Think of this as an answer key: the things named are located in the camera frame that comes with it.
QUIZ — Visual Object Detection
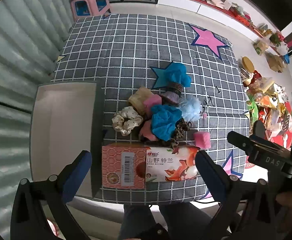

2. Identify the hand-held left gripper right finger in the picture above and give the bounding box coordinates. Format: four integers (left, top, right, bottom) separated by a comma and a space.
194, 150, 284, 240

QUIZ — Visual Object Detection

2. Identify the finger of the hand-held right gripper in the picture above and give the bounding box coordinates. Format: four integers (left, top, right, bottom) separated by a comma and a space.
252, 120, 270, 142
227, 131, 288, 155

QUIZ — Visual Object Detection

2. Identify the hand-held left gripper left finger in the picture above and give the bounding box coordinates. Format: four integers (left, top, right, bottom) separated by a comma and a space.
10, 150, 92, 240

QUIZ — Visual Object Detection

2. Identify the pink sponge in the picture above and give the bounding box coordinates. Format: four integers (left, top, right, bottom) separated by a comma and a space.
143, 95, 163, 117
193, 131, 212, 150

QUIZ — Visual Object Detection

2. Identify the white cardboard box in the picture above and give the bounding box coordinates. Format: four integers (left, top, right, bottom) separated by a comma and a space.
30, 81, 105, 198

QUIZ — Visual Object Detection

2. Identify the light blue fluffy scrunchie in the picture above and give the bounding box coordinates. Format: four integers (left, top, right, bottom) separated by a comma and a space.
178, 96, 204, 123

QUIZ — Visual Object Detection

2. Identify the blue crinkled cloth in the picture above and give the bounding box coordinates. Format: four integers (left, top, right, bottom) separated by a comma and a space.
164, 62, 192, 88
150, 104, 184, 142

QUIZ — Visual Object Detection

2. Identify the pink sock with black cuff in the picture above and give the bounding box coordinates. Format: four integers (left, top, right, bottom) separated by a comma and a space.
138, 119, 159, 142

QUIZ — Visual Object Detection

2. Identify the pile of colourful snack packets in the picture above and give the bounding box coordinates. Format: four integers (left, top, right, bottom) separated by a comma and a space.
239, 70, 292, 153

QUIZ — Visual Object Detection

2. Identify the leopard print scrunchie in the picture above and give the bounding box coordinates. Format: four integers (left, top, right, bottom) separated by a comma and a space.
170, 120, 189, 149

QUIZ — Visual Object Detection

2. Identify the pink patterned tissue box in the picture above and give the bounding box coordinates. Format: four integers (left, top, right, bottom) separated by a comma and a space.
102, 143, 202, 190

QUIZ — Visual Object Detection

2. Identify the jar with wooden lid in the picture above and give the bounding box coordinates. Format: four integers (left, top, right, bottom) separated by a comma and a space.
241, 56, 255, 74

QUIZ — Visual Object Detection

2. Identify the brown cardboard box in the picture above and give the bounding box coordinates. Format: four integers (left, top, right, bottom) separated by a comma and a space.
266, 52, 288, 73

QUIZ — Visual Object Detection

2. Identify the cream polka-dot scrunchie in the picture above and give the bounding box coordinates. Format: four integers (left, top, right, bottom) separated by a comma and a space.
111, 106, 144, 137

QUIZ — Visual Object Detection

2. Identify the beige scrunchie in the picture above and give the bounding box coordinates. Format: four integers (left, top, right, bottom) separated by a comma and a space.
127, 86, 154, 114

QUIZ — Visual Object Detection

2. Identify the grey checked star blanket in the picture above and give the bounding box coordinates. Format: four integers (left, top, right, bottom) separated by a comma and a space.
50, 14, 252, 204

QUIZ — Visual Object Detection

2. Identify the white low cabinet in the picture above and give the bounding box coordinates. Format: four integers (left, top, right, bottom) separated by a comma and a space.
157, 0, 264, 39

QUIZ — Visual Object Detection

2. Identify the pink plastic stool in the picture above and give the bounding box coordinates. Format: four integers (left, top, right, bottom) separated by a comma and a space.
70, 0, 112, 22

